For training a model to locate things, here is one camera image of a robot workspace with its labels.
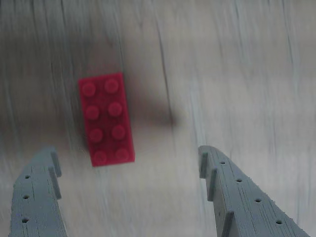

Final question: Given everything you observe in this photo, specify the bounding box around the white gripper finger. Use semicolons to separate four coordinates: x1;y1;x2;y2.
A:
198;145;312;237
9;145;68;237

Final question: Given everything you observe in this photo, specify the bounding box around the red lego block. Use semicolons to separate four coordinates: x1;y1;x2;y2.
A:
78;72;136;168

